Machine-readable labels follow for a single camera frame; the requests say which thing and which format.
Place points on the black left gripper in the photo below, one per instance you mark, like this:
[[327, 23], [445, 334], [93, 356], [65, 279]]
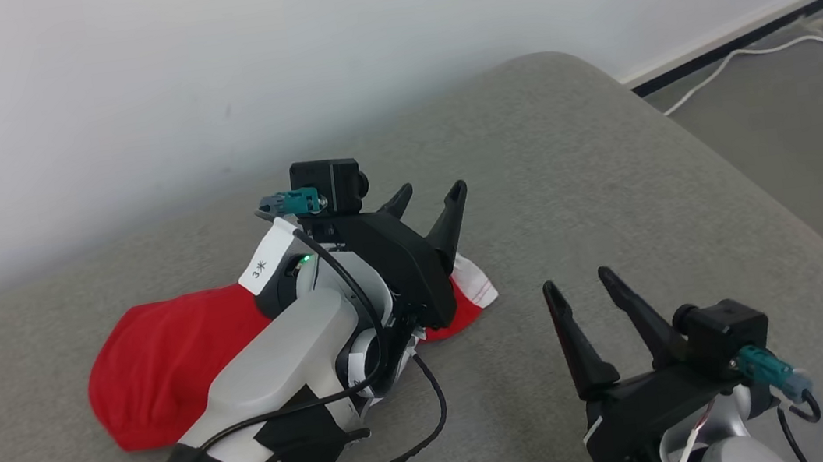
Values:
[[401, 271]]

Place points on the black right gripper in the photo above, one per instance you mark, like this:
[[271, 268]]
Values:
[[638, 415]]

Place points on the red white basketball shorts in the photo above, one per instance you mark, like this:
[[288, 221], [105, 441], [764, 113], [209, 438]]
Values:
[[161, 364]]

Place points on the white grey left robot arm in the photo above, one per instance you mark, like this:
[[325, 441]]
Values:
[[285, 356]]

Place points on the white paper label tag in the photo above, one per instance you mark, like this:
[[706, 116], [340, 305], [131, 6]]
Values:
[[262, 265]]

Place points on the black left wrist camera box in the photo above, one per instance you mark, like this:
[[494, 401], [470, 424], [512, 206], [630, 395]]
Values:
[[326, 186]]

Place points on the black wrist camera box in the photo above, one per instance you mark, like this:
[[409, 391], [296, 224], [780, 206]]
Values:
[[326, 186], [722, 334]]

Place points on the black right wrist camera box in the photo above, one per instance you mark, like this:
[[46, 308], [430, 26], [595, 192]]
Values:
[[722, 334]]

